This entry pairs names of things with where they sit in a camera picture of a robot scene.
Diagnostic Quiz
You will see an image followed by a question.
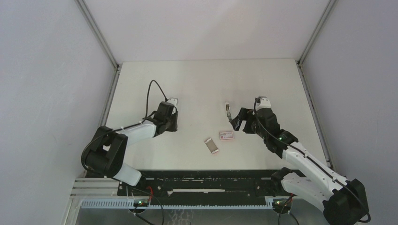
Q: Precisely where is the white mini stapler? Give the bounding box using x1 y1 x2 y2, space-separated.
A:
225 102 232 121

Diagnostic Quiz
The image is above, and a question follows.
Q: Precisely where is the red staple box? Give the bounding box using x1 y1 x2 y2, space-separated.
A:
219 131 234 140

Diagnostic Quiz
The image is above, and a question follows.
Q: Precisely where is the cardboard staple box tray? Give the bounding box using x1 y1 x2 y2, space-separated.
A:
204 138 219 154

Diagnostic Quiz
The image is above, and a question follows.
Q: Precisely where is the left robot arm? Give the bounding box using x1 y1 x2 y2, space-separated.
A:
81 98 178 195

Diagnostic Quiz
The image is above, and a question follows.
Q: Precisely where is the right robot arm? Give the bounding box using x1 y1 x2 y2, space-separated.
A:
226 105 371 225

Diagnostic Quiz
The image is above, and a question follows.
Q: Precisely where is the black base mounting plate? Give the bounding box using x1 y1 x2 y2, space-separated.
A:
117 169 290 205

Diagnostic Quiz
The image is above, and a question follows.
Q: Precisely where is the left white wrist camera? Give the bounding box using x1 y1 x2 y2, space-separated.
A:
166 97 178 109

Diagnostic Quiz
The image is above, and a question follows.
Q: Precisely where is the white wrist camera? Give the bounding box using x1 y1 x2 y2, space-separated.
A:
254 96 272 111
166 97 178 109

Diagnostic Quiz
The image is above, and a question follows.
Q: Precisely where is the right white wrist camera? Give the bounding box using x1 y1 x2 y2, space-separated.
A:
254 96 272 111

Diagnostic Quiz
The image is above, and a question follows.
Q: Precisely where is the left black camera cable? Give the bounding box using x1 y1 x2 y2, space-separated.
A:
81 80 169 172

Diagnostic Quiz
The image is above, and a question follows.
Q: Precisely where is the black camera cable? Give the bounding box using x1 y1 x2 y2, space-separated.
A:
253 97 371 223
81 80 169 172

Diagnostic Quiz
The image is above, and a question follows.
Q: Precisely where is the left aluminium frame post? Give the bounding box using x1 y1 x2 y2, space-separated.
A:
74 0 121 174

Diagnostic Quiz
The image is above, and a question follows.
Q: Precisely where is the aluminium frame post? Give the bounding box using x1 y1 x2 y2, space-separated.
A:
296 0 338 169
74 0 121 174

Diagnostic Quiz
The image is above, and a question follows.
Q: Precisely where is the white slotted cable duct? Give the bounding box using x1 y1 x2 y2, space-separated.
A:
80 198 275 210

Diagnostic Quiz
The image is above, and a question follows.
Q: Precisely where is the right black camera cable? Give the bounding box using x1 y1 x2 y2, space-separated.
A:
253 97 371 223

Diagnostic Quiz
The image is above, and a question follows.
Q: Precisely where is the right aluminium frame post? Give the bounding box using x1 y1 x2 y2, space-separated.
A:
296 0 338 169

